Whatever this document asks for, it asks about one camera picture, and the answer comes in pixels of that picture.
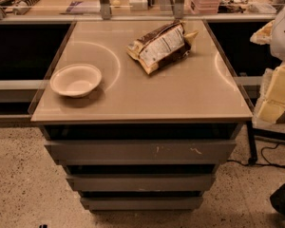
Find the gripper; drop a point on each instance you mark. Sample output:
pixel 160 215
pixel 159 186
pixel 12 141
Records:
pixel 283 38

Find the grey top drawer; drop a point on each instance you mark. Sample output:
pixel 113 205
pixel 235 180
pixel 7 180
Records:
pixel 140 152

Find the grey drawer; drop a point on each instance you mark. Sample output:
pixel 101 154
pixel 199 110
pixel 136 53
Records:
pixel 141 183
pixel 140 152
pixel 116 204

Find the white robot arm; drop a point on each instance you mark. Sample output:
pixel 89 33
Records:
pixel 273 34

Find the grey drawer cabinet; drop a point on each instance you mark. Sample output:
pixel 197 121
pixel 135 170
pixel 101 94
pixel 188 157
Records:
pixel 196 98

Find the grey middle drawer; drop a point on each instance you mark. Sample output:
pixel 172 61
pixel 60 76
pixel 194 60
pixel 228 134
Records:
pixel 141 183

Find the grey bottom drawer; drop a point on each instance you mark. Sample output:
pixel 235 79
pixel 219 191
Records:
pixel 116 204

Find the crumpled snack bag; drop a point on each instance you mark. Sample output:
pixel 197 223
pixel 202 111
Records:
pixel 162 46

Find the purple booklet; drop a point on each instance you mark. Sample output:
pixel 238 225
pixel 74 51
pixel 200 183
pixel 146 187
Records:
pixel 83 7

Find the white bowl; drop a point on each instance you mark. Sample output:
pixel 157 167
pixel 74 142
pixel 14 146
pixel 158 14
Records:
pixel 76 80

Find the black coiled cable tool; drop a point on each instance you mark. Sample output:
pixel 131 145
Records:
pixel 23 6

